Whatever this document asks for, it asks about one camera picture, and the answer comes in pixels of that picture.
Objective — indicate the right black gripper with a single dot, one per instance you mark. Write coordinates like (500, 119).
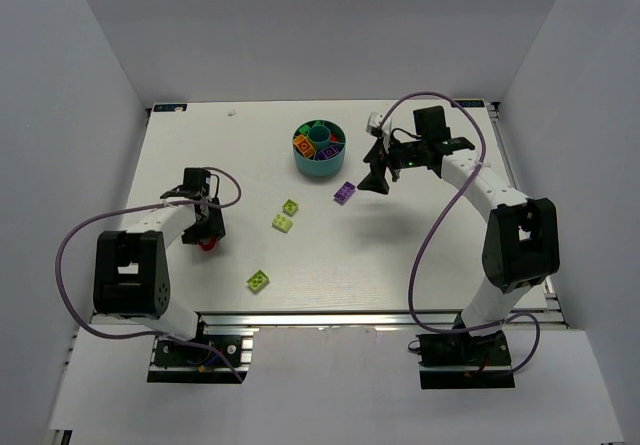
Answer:
(386, 158)

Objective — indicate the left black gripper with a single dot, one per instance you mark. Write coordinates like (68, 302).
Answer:
(205, 231)

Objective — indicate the red flower printed lego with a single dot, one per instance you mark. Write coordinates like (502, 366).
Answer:
(208, 244)

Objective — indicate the purple butterfly curved lego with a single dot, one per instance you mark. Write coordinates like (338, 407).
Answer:
(327, 153)

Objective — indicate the yellow butterfly curved lego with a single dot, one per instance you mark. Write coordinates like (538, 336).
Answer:
(304, 146)

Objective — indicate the dark green curved lego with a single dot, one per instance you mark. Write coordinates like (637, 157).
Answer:
(305, 128)

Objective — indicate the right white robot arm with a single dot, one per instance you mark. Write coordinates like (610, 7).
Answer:
(521, 246)

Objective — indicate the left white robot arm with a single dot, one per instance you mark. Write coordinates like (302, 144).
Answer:
(132, 280)

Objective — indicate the purple flat lego plate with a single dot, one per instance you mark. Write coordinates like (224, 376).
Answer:
(344, 193)

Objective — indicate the teal round divided container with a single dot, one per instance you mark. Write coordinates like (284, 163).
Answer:
(320, 138)

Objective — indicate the lime lego brick studs up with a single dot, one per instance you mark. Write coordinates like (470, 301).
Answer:
(282, 223)

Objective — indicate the lime lego brick near front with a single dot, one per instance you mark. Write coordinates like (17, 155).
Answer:
(257, 281)

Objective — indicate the lime lego brick upside down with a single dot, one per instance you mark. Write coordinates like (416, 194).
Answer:
(290, 207)

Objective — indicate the dark corner label sticker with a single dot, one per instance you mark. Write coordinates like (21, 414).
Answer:
(470, 103)

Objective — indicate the left corner label sticker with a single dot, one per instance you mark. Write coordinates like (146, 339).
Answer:
(169, 108)

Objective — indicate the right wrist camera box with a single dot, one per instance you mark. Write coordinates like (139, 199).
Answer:
(377, 126)

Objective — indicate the aluminium table rail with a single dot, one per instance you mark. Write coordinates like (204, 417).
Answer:
(443, 320)

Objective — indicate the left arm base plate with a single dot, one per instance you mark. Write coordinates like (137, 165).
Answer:
(227, 356)

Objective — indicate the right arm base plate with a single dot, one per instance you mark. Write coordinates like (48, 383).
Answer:
(463, 362)

